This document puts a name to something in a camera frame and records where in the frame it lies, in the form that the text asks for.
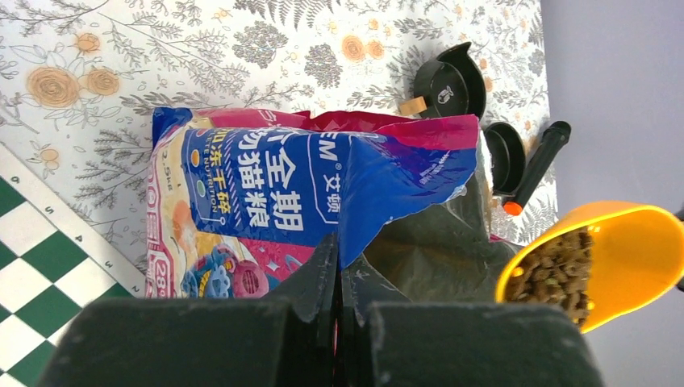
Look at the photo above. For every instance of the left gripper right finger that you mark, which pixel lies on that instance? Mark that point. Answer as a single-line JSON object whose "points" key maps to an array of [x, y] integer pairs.
{"points": [[387, 340]]}

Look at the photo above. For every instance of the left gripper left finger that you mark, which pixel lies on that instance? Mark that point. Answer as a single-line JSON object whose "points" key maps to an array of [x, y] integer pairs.
{"points": [[282, 339]]}

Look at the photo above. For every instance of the pink blue pet food bag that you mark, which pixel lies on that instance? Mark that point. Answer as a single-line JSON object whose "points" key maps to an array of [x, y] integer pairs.
{"points": [[239, 198]]}

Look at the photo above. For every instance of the yellow plastic scoop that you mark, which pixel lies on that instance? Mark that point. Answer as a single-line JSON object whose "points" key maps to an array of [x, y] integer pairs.
{"points": [[602, 260]]}

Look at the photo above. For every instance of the black pet bowl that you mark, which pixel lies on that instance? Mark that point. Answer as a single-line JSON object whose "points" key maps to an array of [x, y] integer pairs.
{"points": [[449, 85], [508, 157]]}

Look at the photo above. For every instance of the green white chessboard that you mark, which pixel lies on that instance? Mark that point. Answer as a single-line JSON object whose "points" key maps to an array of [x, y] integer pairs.
{"points": [[53, 263]]}

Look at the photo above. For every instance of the black marker orange tip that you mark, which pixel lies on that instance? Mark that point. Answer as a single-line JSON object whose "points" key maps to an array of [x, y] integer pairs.
{"points": [[554, 138]]}

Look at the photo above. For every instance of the floral table mat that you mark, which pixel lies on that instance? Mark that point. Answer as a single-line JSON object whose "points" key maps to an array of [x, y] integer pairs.
{"points": [[80, 79]]}

